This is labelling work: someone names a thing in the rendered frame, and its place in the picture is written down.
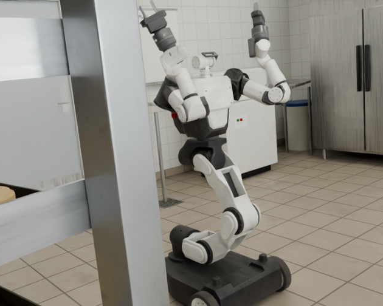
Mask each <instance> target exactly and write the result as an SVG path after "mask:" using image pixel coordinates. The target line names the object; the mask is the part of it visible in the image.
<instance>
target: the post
mask: <svg viewBox="0 0 383 306"><path fill-rule="evenodd" d="M60 6H61V15H62V20H63V28H64V36H65V41H66V50H67V58H68V63H69V71H70V76H71V84H72V93H73V98H74V106H75V114H76V119H77V127H78V136H79V141H80V149H81V157H82V162H83V170H84V175H85V183H86V192H87V197H88V205H89V213H90V218H91V226H92V235H93V240H94V248H95V256H96V261H97V270H98V278H99V283H100V291H101V296H102V305H103V306H170V300H169V294H168V284H167V273H166V267H165V256H164V245H163V239H162V228H161V222H160V211H159V201H158V194H157V183H156V173H155V167H154V155H153V145H152V139H151V128H150V117H149V111H148V100H147V89H146V83H145V72H144V66H143V55H142V45H141V38H140V28H139V17H138V11H137V0H60Z"/></svg>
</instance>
